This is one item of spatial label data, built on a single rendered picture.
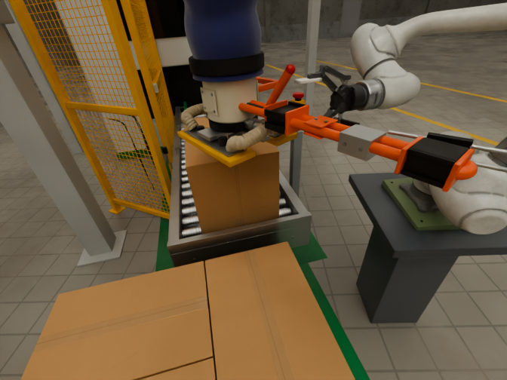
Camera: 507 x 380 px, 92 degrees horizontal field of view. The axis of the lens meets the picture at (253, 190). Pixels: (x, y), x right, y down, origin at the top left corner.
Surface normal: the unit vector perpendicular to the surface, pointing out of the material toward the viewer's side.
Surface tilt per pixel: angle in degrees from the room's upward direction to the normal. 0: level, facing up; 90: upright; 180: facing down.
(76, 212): 90
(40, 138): 90
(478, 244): 0
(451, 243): 0
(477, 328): 0
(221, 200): 90
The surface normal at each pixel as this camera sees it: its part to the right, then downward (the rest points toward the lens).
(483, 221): -0.24, 0.69
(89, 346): -0.06, -0.82
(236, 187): 0.23, 0.55
